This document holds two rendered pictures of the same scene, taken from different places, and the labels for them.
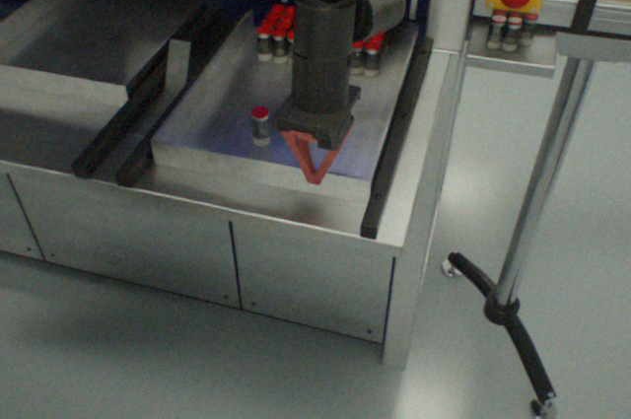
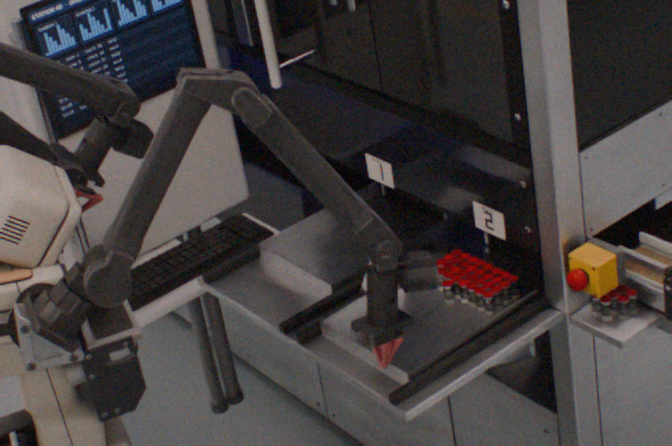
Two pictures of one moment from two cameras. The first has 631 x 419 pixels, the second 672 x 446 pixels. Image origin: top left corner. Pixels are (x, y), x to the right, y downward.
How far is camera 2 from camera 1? 192 cm
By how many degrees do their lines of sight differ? 35
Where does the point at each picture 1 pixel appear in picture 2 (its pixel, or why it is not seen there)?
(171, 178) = (324, 346)
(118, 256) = (378, 430)
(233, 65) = not seen: hidden behind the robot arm
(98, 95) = (319, 286)
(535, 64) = (611, 335)
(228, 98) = not seen: hidden behind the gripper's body
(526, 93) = not seen: outside the picture
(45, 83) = (296, 272)
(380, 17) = (414, 283)
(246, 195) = (353, 365)
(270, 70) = (430, 294)
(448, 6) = (553, 277)
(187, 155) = (334, 334)
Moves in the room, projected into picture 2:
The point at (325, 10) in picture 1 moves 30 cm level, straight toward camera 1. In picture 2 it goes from (372, 275) to (267, 371)
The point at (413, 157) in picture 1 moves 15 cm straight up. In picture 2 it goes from (460, 371) to (450, 305)
